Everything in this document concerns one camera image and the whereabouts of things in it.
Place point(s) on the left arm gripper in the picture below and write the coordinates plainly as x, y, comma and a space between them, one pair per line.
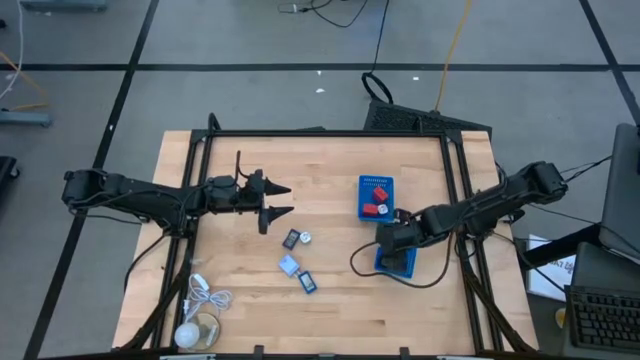
245, 197

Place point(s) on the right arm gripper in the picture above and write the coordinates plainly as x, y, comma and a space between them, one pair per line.
397, 237

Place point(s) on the red wall charger cube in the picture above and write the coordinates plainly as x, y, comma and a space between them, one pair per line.
370, 210
380, 194

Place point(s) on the light blue wall charger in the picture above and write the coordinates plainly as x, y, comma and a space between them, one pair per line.
288, 265

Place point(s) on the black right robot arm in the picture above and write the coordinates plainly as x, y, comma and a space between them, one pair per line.
500, 200

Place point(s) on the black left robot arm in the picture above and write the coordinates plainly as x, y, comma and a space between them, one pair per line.
140, 197

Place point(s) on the small white cube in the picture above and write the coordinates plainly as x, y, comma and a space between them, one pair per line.
383, 209

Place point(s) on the dark navy digital timer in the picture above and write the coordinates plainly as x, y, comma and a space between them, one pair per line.
291, 239

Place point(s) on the small white green-sided object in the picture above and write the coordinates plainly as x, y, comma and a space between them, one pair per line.
305, 238

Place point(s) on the dark blue small packet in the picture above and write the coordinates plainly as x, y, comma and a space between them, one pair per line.
307, 282

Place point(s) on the round clear lamp base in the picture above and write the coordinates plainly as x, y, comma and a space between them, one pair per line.
209, 325

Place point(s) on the white paper sheet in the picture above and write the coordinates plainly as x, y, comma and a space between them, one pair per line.
550, 275

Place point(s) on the white light bulb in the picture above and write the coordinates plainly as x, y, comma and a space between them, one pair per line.
186, 335

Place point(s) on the black side table bar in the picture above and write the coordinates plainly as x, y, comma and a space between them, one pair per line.
560, 247

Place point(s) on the black laptop keyboard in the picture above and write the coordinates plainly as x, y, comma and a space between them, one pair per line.
605, 320

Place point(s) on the grey closed laptop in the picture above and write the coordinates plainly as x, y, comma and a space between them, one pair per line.
622, 190

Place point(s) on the grey floor bar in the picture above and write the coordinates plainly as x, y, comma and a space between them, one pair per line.
25, 118

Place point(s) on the black metal table frame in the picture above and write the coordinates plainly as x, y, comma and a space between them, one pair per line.
325, 133

